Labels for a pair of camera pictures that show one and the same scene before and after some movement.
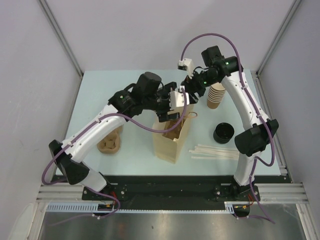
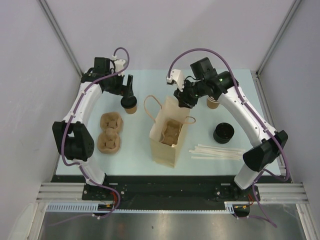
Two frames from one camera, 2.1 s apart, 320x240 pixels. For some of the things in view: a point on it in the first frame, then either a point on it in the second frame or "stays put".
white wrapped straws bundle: (206, 151) stays put
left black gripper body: (163, 102) to (115, 86)
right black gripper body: (198, 82) stays put
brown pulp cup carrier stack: (110, 144) stays put
